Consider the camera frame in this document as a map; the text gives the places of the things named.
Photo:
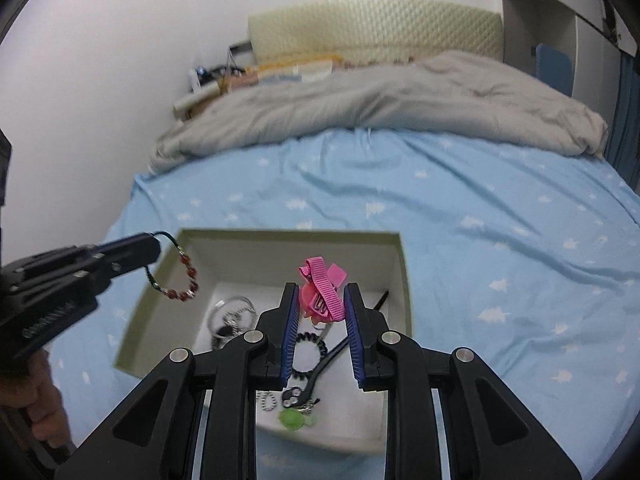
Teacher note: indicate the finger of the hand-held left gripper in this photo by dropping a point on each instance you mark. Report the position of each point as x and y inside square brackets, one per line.
[132, 251]

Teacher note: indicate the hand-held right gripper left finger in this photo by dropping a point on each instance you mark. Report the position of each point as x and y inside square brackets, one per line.
[286, 340]

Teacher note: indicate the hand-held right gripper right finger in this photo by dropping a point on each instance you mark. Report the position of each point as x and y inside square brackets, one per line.
[356, 342]

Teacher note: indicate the black hair clip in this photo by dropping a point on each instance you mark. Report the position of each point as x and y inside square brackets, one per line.
[327, 357]

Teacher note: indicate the pink ribbon hair clip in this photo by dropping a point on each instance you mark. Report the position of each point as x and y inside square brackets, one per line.
[322, 290]

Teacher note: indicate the silver bangle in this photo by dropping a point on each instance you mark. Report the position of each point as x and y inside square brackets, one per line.
[235, 305]

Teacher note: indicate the small green hair clip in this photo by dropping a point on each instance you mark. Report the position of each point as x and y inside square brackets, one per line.
[295, 419]

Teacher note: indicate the green cardboard box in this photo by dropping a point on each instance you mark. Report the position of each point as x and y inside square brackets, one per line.
[350, 425]

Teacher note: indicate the person's left hand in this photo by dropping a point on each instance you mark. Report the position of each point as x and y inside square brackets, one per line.
[47, 405]

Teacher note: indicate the rolled paper tube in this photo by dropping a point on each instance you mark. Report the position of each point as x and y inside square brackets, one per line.
[197, 100]

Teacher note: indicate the blue star print bedsheet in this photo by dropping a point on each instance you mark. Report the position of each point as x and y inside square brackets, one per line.
[500, 240]

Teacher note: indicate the grey duvet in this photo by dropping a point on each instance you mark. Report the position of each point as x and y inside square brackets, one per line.
[390, 105]

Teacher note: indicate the patterned pillow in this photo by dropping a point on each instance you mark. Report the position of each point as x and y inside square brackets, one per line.
[300, 71]

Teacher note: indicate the cream padded headboard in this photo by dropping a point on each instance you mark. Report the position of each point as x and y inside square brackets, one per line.
[375, 27]

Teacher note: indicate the blue chair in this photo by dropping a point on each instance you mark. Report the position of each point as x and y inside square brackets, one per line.
[554, 67]

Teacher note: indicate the blue curtain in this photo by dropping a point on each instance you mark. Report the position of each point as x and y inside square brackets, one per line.
[627, 125]

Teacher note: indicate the grey white wardrobe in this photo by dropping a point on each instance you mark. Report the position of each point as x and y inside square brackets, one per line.
[575, 20]

